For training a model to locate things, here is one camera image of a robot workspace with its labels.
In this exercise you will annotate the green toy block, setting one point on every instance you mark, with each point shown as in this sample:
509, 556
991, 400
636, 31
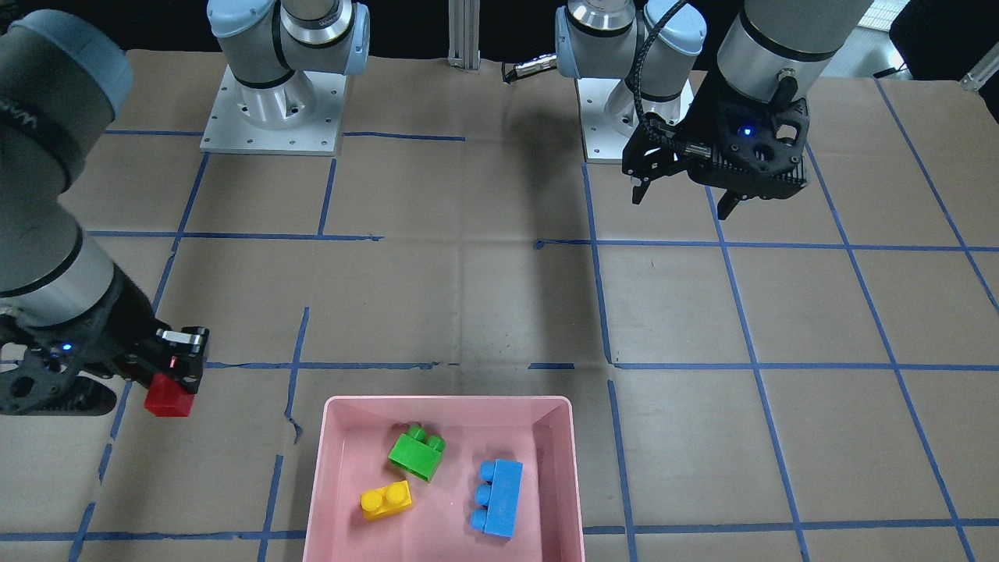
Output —
418, 453

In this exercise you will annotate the aluminium frame post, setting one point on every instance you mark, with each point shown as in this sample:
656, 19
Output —
463, 30

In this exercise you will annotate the blue toy block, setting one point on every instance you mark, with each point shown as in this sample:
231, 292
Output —
497, 498

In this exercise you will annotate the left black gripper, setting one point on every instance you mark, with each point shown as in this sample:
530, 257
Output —
700, 119

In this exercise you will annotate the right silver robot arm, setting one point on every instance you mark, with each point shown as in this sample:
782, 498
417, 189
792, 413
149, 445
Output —
64, 81

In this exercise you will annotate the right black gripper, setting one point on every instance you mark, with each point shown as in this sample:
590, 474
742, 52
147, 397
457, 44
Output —
131, 326

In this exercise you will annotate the pink plastic box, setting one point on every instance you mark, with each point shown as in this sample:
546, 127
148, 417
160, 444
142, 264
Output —
355, 440

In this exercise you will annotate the yellow toy block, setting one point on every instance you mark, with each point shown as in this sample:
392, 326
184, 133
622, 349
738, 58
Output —
389, 500

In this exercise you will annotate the red toy block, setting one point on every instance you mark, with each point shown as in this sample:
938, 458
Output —
166, 398

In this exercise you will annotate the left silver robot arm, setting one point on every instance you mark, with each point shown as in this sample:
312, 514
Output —
653, 49

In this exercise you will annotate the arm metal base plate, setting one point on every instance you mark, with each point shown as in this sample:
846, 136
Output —
608, 119
301, 117

